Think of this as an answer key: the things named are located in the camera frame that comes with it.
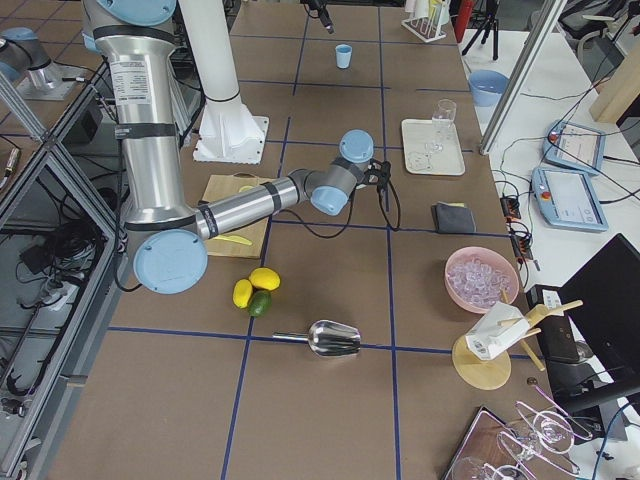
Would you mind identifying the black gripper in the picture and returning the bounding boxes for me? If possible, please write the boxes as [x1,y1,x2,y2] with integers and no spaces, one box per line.
[356,159,391,194]
[305,0,334,34]

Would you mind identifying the light blue plastic cup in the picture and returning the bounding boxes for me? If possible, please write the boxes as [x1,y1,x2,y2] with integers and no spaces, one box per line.
[335,44,353,70]

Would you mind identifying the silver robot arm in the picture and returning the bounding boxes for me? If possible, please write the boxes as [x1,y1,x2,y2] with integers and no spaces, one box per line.
[83,1,387,294]

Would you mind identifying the ice cubes in pink bowl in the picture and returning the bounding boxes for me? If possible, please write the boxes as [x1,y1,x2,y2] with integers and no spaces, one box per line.
[446,256,511,308]

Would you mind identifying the pink bowl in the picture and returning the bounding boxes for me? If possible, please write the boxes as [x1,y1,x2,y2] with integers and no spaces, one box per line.
[444,246,519,314]

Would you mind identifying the blue bowl on bench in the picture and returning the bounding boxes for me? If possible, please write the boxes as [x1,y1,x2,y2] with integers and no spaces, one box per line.
[468,70,509,107]

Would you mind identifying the steel ice scoop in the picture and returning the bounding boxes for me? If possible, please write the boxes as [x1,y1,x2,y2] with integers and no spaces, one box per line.
[272,319,361,357]

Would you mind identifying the cream bear tray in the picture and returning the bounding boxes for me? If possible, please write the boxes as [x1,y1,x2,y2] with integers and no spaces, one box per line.
[401,119,465,176]

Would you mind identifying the grey folded cloth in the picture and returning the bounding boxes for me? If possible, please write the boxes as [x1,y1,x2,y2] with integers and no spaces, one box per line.
[431,202,476,234]

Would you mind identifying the clear wine glass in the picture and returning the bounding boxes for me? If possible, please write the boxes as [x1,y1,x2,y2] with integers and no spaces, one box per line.
[425,99,457,154]

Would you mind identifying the whole yellow lemon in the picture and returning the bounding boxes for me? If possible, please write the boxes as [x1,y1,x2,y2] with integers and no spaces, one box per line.
[248,267,281,291]

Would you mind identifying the wooden cutting board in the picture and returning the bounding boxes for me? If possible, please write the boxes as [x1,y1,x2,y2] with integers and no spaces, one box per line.
[202,173,268,259]

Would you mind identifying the black tripod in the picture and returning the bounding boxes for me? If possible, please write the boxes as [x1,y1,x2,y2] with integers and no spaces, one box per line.
[461,0,500,61]

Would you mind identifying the yellow plastic knife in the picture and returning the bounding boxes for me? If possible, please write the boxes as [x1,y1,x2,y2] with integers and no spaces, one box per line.
[213,235,253,246]

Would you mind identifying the green lime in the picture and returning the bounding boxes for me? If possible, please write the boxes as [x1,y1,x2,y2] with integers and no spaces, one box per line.
[247,290,272,318]

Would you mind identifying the blue teach pendant near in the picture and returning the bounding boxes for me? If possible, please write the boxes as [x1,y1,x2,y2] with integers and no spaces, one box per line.
[531,167,609,232]

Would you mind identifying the blue teach pendant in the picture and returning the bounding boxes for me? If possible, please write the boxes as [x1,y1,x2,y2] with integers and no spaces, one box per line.
[531,167,609,232]
[542,121,605,176]

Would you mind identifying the blue teach pendant far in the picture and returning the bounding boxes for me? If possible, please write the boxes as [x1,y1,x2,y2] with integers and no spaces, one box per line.
[542,121,605,176]

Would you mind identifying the white carton on stand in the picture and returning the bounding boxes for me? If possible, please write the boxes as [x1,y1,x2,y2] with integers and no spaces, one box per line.
[465,302,530,361]

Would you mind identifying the round wooden stand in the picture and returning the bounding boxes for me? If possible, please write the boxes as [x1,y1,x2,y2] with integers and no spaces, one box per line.
[452,300,583,390]

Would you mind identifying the black monitor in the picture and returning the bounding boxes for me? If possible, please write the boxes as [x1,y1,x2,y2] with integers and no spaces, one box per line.
[541,233,639,413]

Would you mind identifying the glasses on dark tray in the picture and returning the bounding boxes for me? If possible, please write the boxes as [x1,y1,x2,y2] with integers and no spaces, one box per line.
[442,401,593,479]

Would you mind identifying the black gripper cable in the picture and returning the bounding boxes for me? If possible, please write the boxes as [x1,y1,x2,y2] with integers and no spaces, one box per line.
[272,162,402,239]

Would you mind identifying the white wire cup rack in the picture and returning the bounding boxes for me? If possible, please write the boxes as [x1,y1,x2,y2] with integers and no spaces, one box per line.
[401,0,450,43]

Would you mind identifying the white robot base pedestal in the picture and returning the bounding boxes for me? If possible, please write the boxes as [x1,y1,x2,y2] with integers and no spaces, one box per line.
[179,0,269,165]

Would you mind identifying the aluminium frame post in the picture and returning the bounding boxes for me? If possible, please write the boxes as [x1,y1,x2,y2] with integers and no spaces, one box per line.
[479,0,567,155]

